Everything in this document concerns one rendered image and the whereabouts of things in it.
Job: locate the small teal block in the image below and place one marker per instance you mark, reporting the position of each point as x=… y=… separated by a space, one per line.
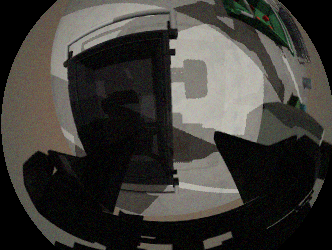
x=302 y=106

